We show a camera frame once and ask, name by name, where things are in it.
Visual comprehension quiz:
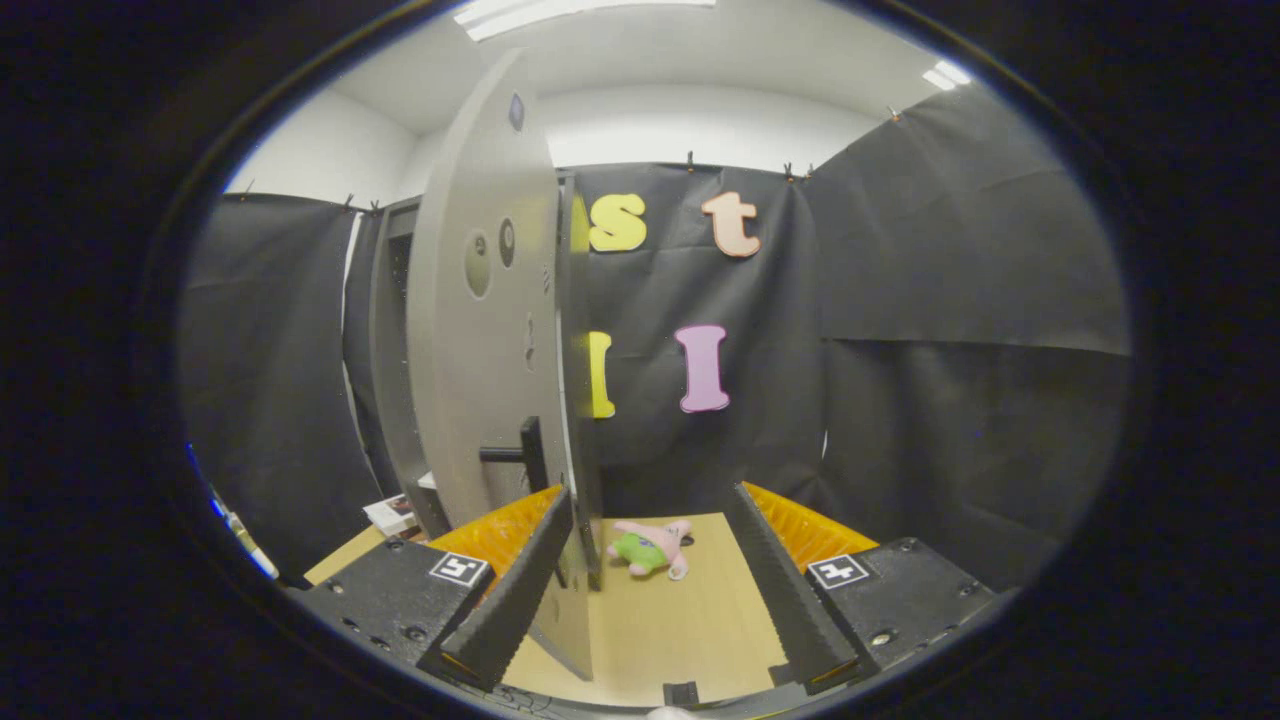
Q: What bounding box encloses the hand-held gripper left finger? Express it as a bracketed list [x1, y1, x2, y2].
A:
[290, 485, 576, 692]

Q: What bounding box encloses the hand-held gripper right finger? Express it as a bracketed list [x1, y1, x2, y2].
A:
[723, 482, 1001, 692]

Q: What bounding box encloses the beige shoe cabinet door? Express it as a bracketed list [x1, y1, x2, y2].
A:
[404, 47, 594, 683]

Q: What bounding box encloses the pink and green plush toy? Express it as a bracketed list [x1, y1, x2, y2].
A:
[606, 517, 695, 582]

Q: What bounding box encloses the printed booklet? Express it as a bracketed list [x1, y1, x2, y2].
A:
[361, 492, 422, 539]

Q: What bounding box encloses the black backdrop cloth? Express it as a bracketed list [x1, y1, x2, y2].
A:
[180, 85, 1136, 593]

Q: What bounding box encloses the white object with gold part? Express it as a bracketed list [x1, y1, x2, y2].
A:
[224, 508, 281, 581]

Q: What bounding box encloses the row of black cloth clips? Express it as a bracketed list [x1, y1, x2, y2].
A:
[240, 105, 902, 214]

